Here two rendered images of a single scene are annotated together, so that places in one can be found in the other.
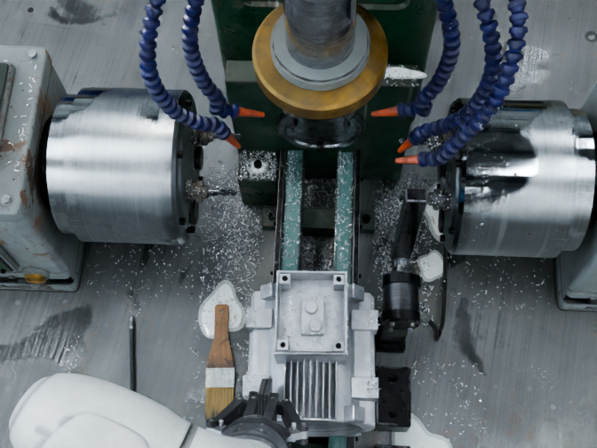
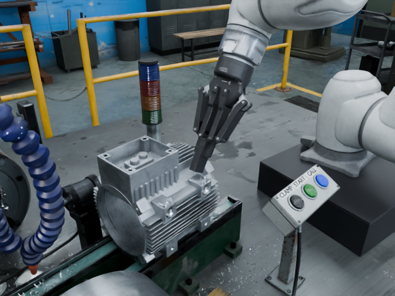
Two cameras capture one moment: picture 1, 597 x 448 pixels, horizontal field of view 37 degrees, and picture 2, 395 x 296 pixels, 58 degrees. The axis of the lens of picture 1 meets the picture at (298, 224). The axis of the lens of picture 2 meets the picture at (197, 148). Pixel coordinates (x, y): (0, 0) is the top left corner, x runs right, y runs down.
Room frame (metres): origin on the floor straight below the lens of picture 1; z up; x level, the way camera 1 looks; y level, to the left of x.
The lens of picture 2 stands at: (0.75, 0.45, 1.48)
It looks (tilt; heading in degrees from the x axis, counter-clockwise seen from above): 28 degrees down; 219
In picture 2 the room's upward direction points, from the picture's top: straight up
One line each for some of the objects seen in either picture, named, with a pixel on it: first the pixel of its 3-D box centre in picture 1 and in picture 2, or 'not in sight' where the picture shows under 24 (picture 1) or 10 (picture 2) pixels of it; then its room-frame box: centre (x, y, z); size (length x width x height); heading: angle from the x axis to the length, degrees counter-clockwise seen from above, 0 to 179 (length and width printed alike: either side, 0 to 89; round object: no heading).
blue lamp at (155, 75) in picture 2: not in sight; (149, 70); (0.04, -0.29, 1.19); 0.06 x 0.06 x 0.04
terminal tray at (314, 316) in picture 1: (311, 318); (139, 168); (0.35, -0.01, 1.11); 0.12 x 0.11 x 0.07; 176
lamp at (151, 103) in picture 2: not in sight; (150, 100); (0.04, -0.29, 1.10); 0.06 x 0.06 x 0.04
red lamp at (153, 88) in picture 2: not in sight; (150, 85); (0.04, -0.29, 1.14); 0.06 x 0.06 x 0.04
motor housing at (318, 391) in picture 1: (311, 361); (157, 198); (0.31, -0.01, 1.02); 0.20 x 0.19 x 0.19; 176
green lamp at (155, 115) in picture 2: not in sight; (151, 114); (0.04, -0.29, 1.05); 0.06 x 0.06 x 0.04
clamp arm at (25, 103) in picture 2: (407, 230); (40, 163); (0.47, -0.16, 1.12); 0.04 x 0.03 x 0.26; 175
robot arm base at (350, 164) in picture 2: not in sight; (334, 147); (-0.31, 0.17, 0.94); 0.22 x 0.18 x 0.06; 86
